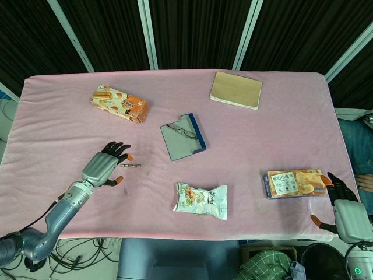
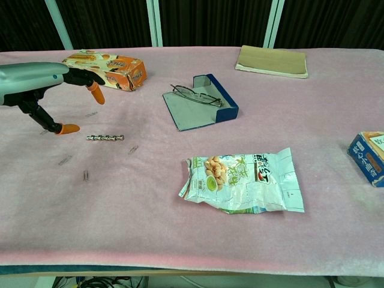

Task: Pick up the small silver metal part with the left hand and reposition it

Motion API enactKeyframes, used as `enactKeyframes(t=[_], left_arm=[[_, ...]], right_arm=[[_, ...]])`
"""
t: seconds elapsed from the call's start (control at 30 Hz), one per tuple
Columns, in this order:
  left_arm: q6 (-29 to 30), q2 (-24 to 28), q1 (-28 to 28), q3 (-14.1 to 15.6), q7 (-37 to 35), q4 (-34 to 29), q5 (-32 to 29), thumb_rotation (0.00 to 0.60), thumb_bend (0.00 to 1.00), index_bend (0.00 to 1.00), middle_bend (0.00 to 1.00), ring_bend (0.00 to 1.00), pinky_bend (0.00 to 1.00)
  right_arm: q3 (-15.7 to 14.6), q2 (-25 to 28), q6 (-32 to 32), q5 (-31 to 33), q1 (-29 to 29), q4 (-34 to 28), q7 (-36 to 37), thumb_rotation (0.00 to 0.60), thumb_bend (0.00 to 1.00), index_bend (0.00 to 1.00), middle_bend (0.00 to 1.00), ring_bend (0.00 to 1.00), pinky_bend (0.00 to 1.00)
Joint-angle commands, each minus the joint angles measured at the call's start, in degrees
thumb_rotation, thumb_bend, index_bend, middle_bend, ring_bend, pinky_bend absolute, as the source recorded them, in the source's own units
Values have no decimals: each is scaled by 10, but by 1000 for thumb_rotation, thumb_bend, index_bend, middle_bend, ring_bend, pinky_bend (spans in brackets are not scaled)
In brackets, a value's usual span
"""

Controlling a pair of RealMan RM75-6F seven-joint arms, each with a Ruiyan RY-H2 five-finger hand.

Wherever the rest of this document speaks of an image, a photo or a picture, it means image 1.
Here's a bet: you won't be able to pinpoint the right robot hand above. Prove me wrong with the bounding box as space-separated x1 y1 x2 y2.
310 171 373 243

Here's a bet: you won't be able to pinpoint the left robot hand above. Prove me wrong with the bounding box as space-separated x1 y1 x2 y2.
80 141 134 188

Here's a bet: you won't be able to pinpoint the bystander hand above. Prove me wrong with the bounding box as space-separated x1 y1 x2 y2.
357 174 373 200

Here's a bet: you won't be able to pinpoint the black trash bin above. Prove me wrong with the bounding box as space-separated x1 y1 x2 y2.
301 243 348 280

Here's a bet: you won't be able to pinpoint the blue snack box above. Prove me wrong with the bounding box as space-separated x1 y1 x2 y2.
263 168 329 200

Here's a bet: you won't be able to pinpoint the orange biscuit box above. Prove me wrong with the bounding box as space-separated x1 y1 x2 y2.
89 84 150 125

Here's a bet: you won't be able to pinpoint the bystander leg in jeans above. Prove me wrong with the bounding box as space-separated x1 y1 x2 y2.
339 118 373 176

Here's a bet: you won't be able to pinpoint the blue open glasses case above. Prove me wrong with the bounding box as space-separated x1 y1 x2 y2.
160 113 209 162

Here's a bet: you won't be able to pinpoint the thin-framed eyeglasses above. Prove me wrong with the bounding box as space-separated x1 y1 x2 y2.
166 123 199 140

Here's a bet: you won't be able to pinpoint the green plaid cloth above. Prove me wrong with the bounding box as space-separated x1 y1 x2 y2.
233 249 293 280

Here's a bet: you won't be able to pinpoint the white green snack bag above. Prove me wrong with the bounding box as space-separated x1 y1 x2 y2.
173 182 228 220

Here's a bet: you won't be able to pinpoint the pink table cloth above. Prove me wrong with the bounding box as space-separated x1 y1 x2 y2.
0 69 364 243

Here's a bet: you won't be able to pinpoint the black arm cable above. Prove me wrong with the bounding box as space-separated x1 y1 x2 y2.
0 193 66 236

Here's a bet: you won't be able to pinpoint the black cable bundle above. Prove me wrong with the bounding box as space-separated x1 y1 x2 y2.
27 237 121 278

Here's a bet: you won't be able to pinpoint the pale partition post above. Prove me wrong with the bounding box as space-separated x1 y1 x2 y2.
231 0 263 70
136 0 160 70
325 22 373 82
47 0 94 73

